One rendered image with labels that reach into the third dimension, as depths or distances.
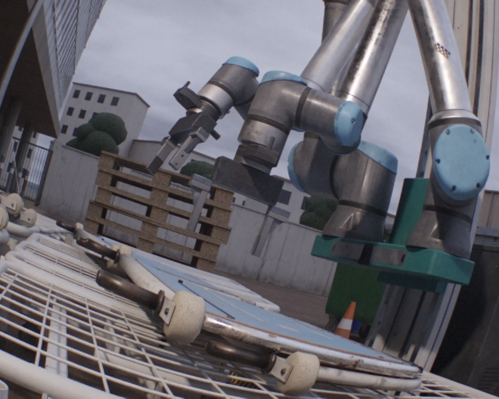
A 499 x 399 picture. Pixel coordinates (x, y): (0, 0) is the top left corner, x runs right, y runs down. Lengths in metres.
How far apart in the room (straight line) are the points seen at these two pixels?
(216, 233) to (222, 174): 4.79
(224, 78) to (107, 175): 4.47
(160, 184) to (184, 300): 5.46
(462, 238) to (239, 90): 0.71
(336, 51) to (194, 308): 1.25
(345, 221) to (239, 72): 0.47
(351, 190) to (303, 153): 0.22
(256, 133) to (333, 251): 0.57
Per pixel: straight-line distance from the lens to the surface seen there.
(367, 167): 1.98
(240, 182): 1.47
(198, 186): 1.46
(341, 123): 1.45
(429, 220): 1.57
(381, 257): 1.71
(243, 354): 0.87
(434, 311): 1.76
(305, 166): 2.11
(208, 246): 6.25
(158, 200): 6.22
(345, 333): 6.66
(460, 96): 1.47
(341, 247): 1.91
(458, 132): 1.40
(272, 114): 1.47
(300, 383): 0.82
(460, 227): 1.57
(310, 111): 1.46
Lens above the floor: 0.65
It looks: 5 degrees up
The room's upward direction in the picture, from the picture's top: 16 degrees clockwise
